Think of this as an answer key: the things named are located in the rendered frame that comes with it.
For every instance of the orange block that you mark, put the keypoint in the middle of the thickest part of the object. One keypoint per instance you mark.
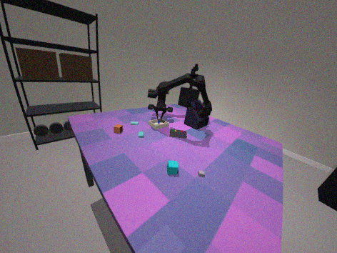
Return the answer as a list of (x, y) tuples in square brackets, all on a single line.
[(118, 128)]

